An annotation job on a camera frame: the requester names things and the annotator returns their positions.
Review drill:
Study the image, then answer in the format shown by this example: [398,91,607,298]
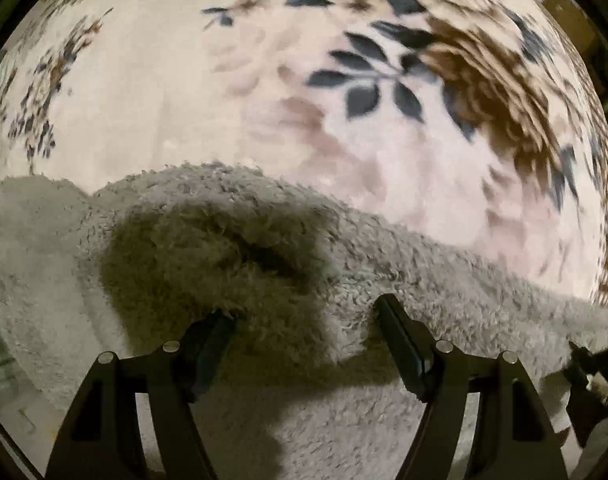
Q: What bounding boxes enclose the floral printed blanket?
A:
[0,0,608,306]

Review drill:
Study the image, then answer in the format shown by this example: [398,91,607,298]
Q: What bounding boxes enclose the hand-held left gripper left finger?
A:
[44,310,237,480]

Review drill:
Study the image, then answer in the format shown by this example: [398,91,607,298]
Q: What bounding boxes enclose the grey fluffy towel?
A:
[0,161,608,480]

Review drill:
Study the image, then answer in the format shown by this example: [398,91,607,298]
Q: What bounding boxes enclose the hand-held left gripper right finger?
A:
[373,294,570,480]

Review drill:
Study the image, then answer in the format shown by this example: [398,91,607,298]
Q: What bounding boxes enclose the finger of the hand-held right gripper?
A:
[563,341,608,448]

